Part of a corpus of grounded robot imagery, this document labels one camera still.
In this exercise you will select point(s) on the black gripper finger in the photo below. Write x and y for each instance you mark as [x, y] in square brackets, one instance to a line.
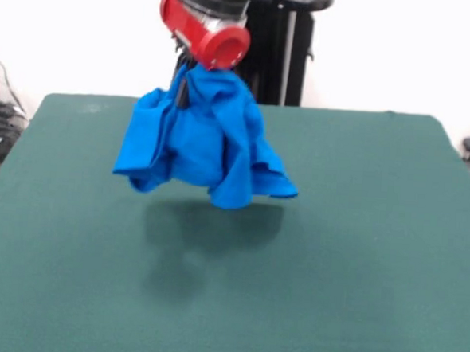
[182, 97]

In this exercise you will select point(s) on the dark green tablecloth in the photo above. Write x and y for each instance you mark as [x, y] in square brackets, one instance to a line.
[332, 289]

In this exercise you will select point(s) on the blue printed t-shirt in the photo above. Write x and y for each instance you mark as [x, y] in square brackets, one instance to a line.
[204, 150]

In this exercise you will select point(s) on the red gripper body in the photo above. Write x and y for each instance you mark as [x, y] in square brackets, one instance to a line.
[211, 39]

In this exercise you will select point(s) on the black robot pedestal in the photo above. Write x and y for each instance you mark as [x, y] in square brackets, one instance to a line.
[282, 55]

